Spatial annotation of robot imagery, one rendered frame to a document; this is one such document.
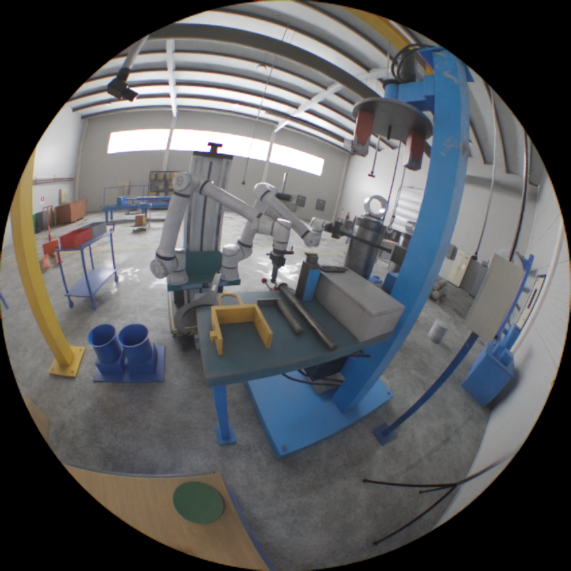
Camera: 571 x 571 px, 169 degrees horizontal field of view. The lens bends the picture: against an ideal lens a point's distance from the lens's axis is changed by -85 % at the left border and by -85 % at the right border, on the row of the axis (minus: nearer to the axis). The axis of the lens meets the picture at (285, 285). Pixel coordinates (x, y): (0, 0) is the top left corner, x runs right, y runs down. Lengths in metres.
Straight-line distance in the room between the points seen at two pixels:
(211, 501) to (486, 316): 1.21
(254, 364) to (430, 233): 0.93
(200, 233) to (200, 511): 1.74
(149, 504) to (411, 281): 1.26
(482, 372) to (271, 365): 2.87
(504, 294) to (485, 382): 2.14
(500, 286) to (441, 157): 0.68
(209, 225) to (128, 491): 1.74
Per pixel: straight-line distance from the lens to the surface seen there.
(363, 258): 1.29
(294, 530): 1.53
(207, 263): 1.77
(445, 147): 1.15
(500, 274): 1.13
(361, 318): 0.71
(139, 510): 0.58
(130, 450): 1.67
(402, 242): 2.60
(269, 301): 0.76
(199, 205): 1.72
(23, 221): 1.89
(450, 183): 1.06
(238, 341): 0.59
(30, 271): 1.94
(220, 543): 0.54
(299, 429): 1.51
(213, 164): 1.74
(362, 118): 1.46
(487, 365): 3.06
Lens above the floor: 1.47
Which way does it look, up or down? 25 degrees down
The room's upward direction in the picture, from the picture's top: 12 degrees clockwise
